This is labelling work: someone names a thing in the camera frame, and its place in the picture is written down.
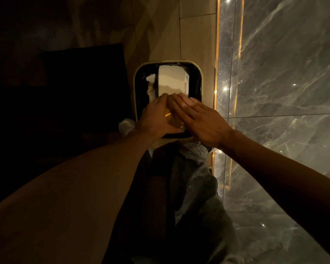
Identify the grey trousers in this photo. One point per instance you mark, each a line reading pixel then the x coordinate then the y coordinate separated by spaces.
pixel 195 195

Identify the white box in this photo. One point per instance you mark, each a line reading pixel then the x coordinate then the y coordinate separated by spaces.
pixel 172 79

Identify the person's right hand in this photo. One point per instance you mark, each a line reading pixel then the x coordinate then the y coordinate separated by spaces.
pixel 203 123

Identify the gold metal ashtray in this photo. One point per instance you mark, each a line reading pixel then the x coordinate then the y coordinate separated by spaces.
pixel 175 123

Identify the crumpled white tissue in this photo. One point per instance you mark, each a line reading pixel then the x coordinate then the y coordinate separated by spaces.
pixel 151 85

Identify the person's left hand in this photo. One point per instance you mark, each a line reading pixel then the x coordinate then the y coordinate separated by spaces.
pixel 154 118

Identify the small trash bin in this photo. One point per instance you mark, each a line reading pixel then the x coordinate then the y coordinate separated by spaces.
pixel 139 87

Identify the person's left forearm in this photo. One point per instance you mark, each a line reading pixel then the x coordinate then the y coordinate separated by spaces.
pixel 71 203

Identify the white left shoe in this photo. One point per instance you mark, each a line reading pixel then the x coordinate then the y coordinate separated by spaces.
pixel 126 126

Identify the person's right forearm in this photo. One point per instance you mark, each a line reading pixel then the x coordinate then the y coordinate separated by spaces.
pixel 291 184

